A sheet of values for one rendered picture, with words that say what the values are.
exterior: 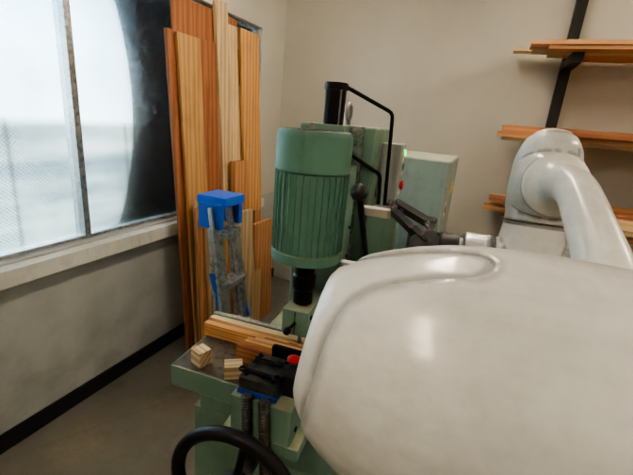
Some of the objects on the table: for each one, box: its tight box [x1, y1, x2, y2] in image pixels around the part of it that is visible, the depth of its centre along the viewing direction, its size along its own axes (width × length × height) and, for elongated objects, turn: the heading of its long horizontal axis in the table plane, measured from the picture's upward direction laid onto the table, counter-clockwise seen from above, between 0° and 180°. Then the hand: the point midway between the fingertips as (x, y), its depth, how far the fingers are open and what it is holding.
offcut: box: [224, 359, 243, 380], centre depth 96 cm, size 4×3×4 cm
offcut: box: [191, 343, 212, 369], centre depth 100 cm, size 4×4×4 cm
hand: (355, 236), depth 80 cm, fingers open, 13 cm apart
